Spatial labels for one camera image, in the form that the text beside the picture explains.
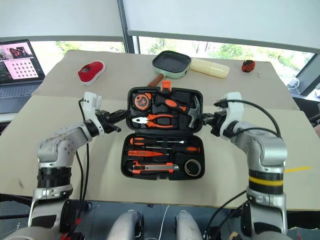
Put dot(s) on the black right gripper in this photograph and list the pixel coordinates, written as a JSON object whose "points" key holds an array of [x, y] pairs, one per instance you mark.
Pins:
{"points": [[218, 123]]}

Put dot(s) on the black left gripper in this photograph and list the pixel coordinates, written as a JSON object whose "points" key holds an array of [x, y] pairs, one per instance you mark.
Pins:
{"points": [[103, 122]]}

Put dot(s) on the orange tester pen screwdriver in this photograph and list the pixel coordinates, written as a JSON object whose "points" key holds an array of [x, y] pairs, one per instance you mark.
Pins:
{"points": [[140, 153]]}

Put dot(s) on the black plastic tool case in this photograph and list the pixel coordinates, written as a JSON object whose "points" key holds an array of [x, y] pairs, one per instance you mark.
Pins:
{"points": [[162, 132]]}

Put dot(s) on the black electrical tape roll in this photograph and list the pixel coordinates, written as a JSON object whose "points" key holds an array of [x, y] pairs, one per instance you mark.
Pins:
{"points": [[193, 167]]}

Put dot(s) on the orange black utility knife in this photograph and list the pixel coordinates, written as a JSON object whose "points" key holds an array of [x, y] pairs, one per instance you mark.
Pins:
{"points": [[155, 168]]}

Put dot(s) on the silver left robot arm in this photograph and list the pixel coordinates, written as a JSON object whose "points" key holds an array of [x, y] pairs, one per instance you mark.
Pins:
{"points": [[60, 150]]}

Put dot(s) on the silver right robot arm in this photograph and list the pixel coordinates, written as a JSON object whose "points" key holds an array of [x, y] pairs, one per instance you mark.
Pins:
{"points": [[267, 155]]}

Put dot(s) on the cream oblong plastic case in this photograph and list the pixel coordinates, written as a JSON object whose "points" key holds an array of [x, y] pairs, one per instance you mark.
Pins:
{"points": [[209, 68]]}

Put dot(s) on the orange black tape measure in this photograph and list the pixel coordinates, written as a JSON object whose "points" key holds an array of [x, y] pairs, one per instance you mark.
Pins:
{"points": [[141, 101]]}

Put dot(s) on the beige table cover sheet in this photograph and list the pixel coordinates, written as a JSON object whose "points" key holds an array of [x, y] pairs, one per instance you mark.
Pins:
{"points": [[105, 175], [225, 85]]}

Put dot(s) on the red and white oval device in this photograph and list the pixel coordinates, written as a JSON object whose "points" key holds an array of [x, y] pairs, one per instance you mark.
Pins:
{"points": [[90, 71]]}

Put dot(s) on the small red black object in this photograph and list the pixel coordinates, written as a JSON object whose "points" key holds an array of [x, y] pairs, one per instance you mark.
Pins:
{"points": [[248, 66]]}

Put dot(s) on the mint green square frying pan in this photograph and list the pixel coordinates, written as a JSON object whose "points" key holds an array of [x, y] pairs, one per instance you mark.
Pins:
{"points": [[171, 62]]}

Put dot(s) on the yellow zip tie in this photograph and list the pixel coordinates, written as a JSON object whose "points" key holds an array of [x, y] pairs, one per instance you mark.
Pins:
{"points": [[266, 181]]}

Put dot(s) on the small white adapter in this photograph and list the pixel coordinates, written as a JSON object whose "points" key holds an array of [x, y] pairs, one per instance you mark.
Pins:
{"points": [[294, 83]]}

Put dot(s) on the grey rounded leg shell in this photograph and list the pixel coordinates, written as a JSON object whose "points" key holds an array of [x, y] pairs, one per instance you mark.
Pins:
{"points": [[187, 225], [125, 225]]}

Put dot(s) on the white roller blind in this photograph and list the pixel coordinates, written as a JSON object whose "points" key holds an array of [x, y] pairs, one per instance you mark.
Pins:
{"points": [[225, 17], [60, 17]]}

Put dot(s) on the dark slanted panel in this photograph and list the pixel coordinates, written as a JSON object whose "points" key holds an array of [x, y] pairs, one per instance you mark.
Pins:
{"points": [[310, 75]]}

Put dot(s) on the open laptop computer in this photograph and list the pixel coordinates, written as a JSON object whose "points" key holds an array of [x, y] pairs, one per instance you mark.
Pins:
{"points": [[20, 62]]}

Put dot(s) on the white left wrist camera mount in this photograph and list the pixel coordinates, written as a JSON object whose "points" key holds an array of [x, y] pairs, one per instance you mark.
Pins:
{"points": [[91, 110]]}

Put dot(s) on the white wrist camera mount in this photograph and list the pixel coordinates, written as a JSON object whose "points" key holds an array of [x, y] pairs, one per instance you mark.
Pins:
{"points": [[235, 105], [91, 110]]}

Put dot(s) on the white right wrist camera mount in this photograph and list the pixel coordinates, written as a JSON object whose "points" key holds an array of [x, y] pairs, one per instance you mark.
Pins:
{"points": [[235, 105]]}

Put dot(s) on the dark window frame post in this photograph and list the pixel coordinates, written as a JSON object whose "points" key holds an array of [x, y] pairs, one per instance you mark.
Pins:
{"points": [[128, 45]]}

